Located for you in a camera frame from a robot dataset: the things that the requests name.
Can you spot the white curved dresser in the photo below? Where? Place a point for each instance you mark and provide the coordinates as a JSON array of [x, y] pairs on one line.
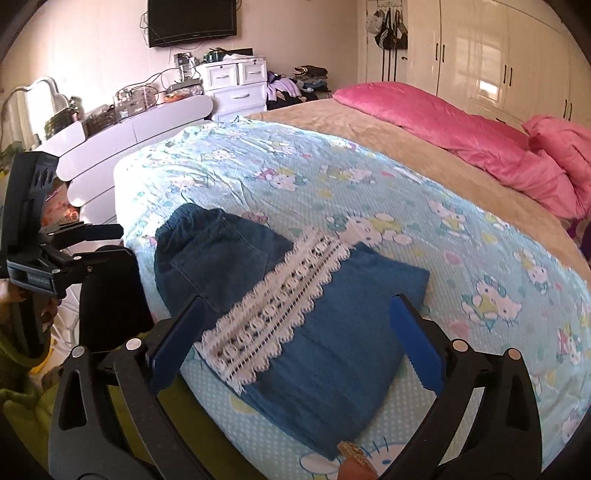
[[138, 138]]

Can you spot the small cosmetics rack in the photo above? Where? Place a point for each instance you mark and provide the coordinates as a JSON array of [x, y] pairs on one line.
[[187, 74]]

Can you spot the person's right hand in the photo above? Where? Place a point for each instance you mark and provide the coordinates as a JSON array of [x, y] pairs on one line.
[[358, 464]]

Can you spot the clear acrylic organizer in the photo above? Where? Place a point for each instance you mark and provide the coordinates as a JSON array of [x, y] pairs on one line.
[[136, 101]]

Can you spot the purple clothes pile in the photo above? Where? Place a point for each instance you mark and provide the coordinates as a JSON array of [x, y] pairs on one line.
[[284, 87]]

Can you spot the person's left hand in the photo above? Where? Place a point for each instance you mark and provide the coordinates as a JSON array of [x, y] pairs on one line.
[[50, 316]]

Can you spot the black wall television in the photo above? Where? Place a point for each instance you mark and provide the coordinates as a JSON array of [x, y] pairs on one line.
[[191, 21]]

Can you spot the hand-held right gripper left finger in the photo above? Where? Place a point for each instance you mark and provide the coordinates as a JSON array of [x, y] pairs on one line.
[[178, 342]]

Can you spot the white framed mirror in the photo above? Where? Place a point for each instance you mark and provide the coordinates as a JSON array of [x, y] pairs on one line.
[[32, 110]]

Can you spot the pink folded quilt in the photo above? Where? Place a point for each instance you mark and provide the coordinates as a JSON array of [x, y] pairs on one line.
[[563, 147]]

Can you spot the blue denim pants lace trim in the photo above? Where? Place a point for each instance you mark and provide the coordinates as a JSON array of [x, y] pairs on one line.
[[323, 369]]

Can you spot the dark folded clothes pile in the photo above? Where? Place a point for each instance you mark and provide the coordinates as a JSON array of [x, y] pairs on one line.
[[311, 81]]

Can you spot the light blue cartoon printed blanket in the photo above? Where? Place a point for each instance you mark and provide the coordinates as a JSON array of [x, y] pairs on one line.
[[369, 184]]

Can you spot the white glossy wardrobe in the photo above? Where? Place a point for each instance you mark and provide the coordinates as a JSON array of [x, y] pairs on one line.
[[498, 55]]

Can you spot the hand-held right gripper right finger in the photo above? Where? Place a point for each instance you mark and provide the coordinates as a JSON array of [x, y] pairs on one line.
[[418, 339]]

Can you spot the pink velvet blanket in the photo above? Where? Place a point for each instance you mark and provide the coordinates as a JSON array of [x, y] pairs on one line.
[[438, 124]]

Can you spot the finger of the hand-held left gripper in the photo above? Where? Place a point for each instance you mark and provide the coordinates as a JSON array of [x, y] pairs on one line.
[[76, 262], [83, 232]]

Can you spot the hanging bags on door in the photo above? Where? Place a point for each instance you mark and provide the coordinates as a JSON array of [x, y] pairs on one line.
[[388, 30]]

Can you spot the white drawer chest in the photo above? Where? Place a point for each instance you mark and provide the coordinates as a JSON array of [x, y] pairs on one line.
[[235, 92]]

